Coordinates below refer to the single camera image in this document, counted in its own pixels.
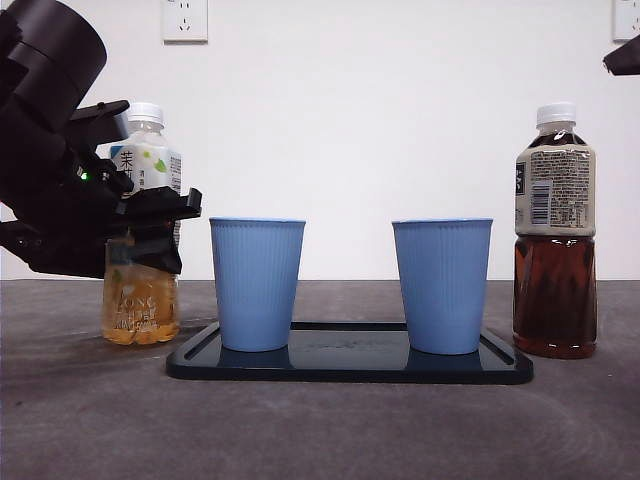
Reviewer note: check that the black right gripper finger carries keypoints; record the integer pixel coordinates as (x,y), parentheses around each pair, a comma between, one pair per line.
(625,60)

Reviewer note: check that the jasmine oolong tea bottle white label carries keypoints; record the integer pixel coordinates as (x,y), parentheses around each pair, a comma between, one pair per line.
(140,310)

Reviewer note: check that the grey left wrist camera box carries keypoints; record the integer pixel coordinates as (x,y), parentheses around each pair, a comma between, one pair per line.
(117,127)

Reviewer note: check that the white wall socket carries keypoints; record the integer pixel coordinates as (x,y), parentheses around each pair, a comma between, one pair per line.
(185,25)
(627,22)

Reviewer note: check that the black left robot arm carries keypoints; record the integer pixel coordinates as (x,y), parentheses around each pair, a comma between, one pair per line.
(45,75)

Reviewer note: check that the dark tea bottle beige label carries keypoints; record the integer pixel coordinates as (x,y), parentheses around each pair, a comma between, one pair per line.
(555,300)

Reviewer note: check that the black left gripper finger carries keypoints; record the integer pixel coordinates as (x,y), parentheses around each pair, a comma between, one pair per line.
(155,247)

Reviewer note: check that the blue ribbed cup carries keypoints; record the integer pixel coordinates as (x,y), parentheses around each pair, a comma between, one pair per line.
(442,290)
(255,285)

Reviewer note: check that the dark teal rectangular tray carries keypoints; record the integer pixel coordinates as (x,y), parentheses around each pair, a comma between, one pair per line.
(350,367)

